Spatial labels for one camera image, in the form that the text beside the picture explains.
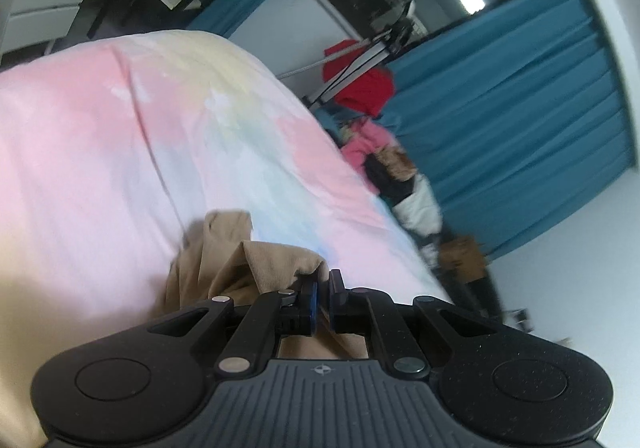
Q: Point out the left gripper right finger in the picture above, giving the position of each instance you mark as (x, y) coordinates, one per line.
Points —
(343, 315)

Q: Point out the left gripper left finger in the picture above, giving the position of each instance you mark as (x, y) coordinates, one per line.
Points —
(300, 306)

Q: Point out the tan t-shirt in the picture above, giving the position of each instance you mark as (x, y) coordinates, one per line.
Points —
(220, 259)

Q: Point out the pink clothes pile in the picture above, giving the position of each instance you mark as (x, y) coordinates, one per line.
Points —
(362, 138)

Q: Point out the white garment on sofa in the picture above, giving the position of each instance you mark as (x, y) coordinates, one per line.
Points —
(419, 212)

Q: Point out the brown paper bag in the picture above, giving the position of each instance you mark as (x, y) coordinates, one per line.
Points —
(463, 256)

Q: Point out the black sofa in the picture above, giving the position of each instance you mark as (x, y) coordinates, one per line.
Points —
(480, 296)

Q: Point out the red garment on stand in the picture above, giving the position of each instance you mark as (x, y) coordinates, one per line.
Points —
(366, 95)

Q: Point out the blue curtain right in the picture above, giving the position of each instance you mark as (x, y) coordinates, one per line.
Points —
(517, 116)

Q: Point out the pastel tie-dye bed cover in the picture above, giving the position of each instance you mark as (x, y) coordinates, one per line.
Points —
(112, 155)

